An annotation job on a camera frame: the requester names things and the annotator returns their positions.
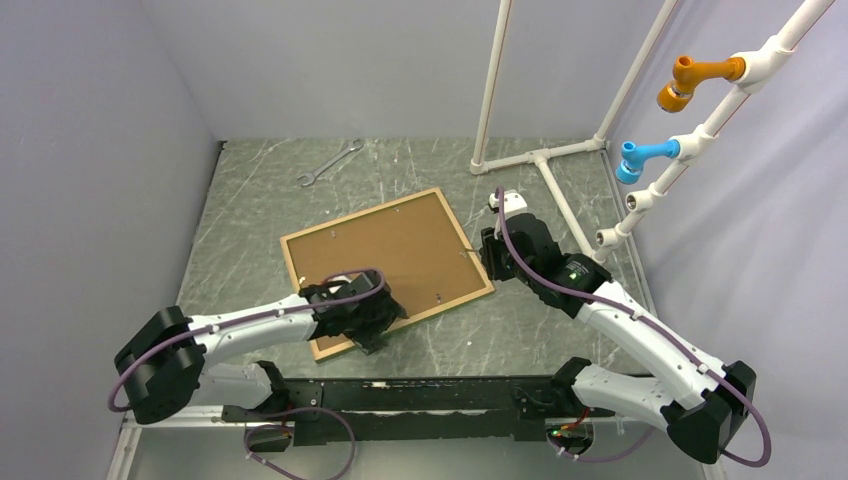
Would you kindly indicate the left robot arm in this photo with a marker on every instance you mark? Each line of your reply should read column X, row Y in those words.
column 177, row 361

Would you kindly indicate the blue pipe fitting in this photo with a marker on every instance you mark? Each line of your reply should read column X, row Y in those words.
column 634, row 157

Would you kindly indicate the green wooden photo frame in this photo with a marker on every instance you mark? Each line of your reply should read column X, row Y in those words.
column 416, row 241

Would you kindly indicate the silver open-end wrench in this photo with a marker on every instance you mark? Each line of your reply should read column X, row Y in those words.
column 308, row 178

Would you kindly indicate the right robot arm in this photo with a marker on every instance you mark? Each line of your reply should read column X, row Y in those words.
column 698, row 400

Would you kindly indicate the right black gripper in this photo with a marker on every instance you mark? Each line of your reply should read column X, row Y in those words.
column 490, row 256

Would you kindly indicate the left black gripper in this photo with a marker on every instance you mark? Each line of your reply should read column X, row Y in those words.
column 369, row 339

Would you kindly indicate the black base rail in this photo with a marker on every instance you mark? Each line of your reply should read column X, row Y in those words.
column 522, row 408

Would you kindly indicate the orange pipe fitting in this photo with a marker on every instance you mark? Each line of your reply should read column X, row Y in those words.
column 688, row 74

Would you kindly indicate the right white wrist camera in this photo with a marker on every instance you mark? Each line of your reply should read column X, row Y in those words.
column 512, row 204

